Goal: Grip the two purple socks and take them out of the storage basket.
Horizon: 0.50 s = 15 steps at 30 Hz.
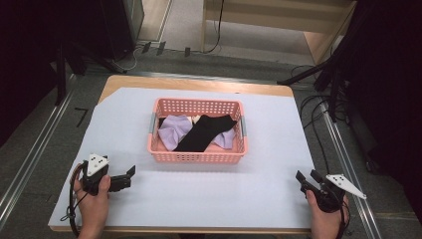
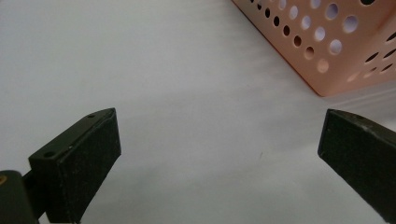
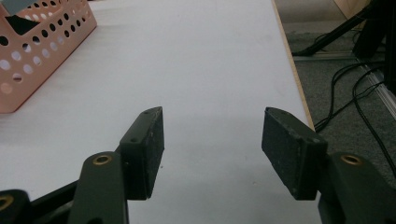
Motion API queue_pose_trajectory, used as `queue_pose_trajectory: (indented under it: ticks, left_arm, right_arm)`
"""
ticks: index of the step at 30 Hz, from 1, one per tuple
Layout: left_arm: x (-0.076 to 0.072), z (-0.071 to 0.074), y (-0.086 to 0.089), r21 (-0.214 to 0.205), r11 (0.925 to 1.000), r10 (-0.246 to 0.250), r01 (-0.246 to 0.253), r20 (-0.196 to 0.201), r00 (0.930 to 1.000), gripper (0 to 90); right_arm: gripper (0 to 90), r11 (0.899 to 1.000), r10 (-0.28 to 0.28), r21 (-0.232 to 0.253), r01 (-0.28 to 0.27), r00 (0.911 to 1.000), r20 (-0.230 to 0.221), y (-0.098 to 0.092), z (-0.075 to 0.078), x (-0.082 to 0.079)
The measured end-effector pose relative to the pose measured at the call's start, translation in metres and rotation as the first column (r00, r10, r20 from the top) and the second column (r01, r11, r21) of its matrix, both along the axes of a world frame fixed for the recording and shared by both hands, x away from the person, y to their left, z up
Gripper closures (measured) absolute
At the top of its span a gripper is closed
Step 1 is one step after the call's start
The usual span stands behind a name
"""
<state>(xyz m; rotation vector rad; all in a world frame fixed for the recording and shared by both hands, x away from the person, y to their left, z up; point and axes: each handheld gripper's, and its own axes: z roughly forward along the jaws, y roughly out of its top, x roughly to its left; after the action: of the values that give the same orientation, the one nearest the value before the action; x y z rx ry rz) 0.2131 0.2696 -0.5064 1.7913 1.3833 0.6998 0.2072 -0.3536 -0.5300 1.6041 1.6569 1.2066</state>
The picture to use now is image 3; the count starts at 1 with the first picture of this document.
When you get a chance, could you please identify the black cables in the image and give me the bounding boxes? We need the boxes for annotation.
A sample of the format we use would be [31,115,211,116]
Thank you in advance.
[292,50,396,120]

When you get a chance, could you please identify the black stand leg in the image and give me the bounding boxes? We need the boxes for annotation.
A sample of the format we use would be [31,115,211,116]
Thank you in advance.
[291,6,375,58]

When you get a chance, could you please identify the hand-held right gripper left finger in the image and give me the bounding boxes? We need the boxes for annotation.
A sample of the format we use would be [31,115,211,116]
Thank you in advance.
[119,105,165,201]

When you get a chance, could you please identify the light wooden panel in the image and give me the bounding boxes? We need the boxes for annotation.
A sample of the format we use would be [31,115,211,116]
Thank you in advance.
[332,0,373,20]

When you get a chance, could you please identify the pink perforated plastic basket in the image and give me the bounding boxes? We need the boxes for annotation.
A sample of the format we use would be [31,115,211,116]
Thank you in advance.
[0,0,98,114]

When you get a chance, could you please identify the black cable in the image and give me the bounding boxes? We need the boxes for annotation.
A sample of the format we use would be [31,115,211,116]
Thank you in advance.
[314,61,387,133]
[352,66,396,180]

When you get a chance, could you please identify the grey object in basket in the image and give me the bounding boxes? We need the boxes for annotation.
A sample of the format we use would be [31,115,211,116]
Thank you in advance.
[1,0,39,17]

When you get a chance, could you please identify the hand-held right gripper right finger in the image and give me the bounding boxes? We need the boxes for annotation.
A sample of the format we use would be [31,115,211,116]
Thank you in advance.
[261,106,329,201]

